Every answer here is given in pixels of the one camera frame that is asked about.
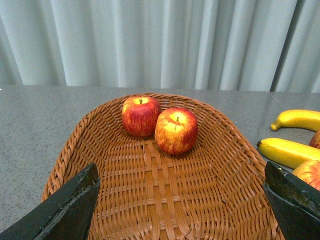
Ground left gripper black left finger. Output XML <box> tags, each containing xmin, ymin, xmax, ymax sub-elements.
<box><xmin>0</xmin><ymin>163</ymin><xmax>100</xmax><ymax>240</ymax></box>

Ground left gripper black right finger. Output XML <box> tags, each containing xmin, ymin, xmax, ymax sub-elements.
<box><xmin>263</xmin><ymin>161</ymin><xmax>320</xmax><ymax>240</ymax></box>

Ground yellow banana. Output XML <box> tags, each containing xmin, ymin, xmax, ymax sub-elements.
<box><xmin>270</xmin><ymin>109</ymin><xmax>320</xmax><ymax>132</ymax></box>
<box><xmin>256</xmin><ymin>137</ymin><xmax>320</xmax><ymax>169</ymax></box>

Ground red apple, near right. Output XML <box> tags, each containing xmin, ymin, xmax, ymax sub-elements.
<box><xmin>292</xmin><ymin>160</ymin><xmax>320</xmax><ymax>190</ymax></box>

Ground red apple, far right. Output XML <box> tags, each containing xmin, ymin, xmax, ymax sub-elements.
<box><xmin>309</xmin><ymin>130</ymin><xmax>320</xmax><ymax>149</ymax></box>

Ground brown wicker basket, apples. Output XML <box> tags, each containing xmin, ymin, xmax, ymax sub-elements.
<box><xmin>42</xmin><ymin>93</ymin><xmax>284</xmax><ymax>240</ymax></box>

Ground red yellow apple, rear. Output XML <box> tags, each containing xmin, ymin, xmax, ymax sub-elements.
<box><xmin>121</xmin><ymin>96</ymin><xmax>161</xmax><ymax>137</ymax></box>

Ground red yellow apple,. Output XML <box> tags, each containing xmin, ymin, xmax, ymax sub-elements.
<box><xmin>154</xmin><ymin>107</ymin><xmax>198</xmax><ymax>155</ymax></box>
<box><xmin>121</xmin><ymin>96</ymin><xmax>161</xmax><ymax>137</ymax></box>

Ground red yellow apple, front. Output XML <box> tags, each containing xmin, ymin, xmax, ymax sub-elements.
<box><xmin>154</xmin><ymin>107</ymin><xmax>198</xmax><ymax>155</ymax></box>

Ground grey pleated curtain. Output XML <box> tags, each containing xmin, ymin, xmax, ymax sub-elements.
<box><xmin>0</xmin><ymin>0</ymin><xmax>320</xmax><ymax>93</ymax></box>

